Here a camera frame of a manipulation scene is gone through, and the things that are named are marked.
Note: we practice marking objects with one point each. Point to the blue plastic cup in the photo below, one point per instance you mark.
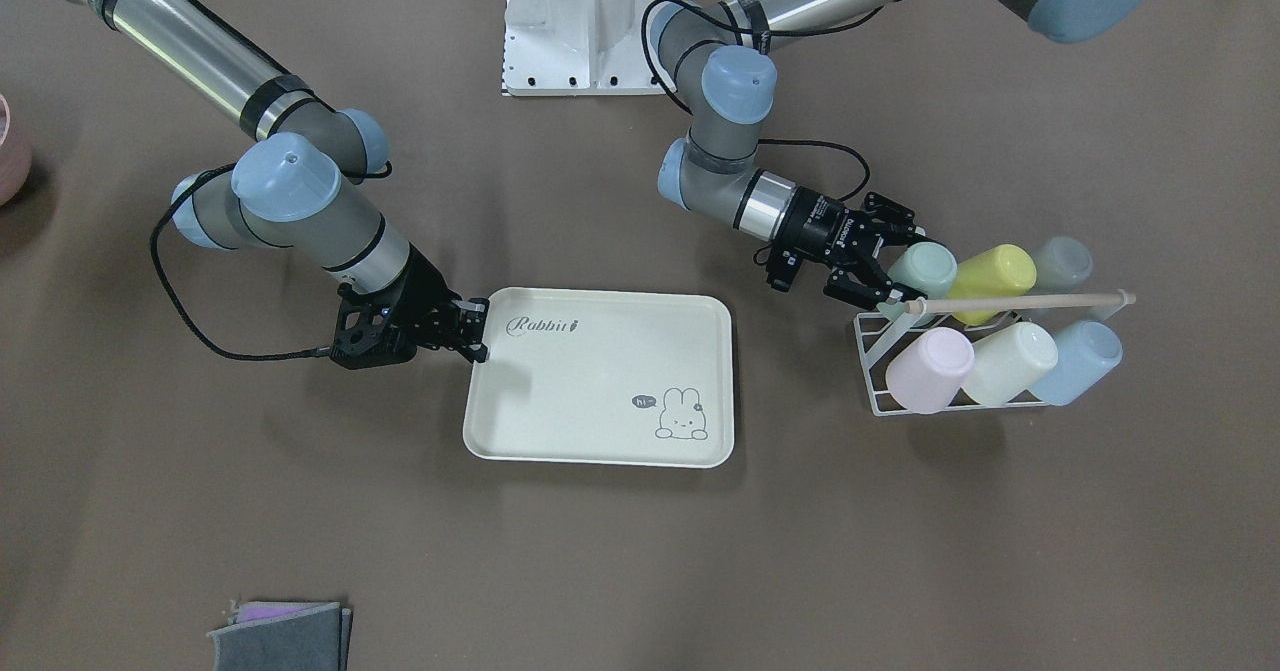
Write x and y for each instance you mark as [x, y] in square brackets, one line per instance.
[1088, 350]

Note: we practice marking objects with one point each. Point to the grey folded cloth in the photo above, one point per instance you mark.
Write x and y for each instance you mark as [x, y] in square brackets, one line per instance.
[276, 635]

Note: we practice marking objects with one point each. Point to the cream plastic cup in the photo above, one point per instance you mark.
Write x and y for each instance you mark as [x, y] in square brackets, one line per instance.
[1008, 362]

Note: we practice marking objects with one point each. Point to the white wire cup rack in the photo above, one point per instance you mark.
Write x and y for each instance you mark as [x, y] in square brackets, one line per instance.
[879, 340]

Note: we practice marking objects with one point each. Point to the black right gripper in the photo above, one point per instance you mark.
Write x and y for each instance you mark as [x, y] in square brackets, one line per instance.
[428, 294]

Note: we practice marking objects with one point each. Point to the pink ice bowl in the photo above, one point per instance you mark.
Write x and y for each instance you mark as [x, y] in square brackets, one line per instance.
[16, 154]

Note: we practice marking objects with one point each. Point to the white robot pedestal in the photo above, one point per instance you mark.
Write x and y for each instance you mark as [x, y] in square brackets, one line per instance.
[568, 47]

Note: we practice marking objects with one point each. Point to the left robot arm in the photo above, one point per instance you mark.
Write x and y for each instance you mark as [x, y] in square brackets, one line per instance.
[720, 61]

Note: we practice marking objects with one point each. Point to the green plastic cup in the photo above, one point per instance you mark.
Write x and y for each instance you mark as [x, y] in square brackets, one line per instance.
[928, 267]

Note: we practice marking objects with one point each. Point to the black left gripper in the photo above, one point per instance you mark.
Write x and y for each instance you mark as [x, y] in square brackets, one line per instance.
[822, 225]

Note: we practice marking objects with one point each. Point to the pink plastic cup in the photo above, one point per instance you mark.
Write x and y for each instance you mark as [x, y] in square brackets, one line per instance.
[928, 374]

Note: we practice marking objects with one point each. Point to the yellow plastic cup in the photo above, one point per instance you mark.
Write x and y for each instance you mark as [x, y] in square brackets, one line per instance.
[1005, 271]

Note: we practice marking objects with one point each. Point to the grey plastic cup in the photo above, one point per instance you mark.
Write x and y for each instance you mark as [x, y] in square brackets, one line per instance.
[1062, 265]

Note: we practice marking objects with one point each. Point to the cream rabbit tray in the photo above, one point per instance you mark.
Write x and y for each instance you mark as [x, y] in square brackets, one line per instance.
[603, 377]

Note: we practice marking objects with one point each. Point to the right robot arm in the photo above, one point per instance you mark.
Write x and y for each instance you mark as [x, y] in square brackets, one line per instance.
[296, 188]

